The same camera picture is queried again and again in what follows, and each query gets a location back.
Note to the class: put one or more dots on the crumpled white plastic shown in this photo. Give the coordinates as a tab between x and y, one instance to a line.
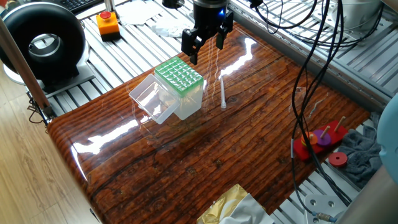
171	28

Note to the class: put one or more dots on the clear large pipette tip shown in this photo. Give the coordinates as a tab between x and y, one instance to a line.
223	96

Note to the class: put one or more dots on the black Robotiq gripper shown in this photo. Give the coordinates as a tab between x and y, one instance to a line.
210	17

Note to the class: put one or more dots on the silver mounting plate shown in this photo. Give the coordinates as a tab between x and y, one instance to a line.
354	15

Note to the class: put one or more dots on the brown wooden pole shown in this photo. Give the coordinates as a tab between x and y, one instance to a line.
21	65

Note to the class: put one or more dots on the pipette tip box green rack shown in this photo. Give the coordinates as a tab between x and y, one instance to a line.
178	74

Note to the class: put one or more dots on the grey cloth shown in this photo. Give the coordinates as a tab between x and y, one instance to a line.
360	155

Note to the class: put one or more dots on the orange emergency stop button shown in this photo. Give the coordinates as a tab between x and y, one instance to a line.
107	26

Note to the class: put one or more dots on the small metal plate with holes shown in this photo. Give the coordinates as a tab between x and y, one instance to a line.
323	205

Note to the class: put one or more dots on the gold foil packet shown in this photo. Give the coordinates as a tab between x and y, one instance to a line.
217	205

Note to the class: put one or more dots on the white paper sheet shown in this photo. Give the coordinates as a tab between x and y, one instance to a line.
136	12

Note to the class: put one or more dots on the black round knob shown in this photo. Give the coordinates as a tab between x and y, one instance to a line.
172	3

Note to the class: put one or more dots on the silver metal post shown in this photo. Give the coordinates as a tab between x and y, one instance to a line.
109	7

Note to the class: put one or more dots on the clear hinged box lid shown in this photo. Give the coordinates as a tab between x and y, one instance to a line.
152	99

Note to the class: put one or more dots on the black keyboard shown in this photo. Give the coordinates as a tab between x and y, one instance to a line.
77	3

